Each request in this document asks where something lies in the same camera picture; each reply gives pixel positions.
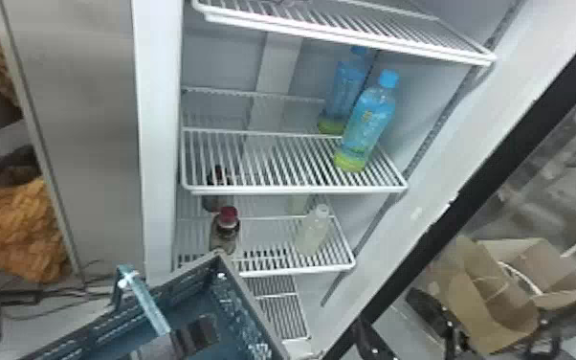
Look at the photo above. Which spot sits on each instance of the blue basket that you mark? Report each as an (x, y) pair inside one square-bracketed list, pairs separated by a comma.
[(202, 316)]

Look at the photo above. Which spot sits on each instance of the clear white bottle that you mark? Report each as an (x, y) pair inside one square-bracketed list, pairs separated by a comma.
[(312, 231)]

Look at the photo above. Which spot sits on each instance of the white fridge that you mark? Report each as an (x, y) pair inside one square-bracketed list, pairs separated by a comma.
[(92, 151)]

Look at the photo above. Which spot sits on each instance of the blue bottle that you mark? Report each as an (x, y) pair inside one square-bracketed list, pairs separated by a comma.
[(344, 90), (366, 123)]

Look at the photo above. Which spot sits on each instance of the fridge door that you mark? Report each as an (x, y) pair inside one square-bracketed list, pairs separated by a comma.
[(519, 166)]

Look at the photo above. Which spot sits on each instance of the brown bottle red cap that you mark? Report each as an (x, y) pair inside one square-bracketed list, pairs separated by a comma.
[(225, 231)]

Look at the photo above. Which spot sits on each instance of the beige chair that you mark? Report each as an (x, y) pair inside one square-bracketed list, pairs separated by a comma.
[(489, 296)]

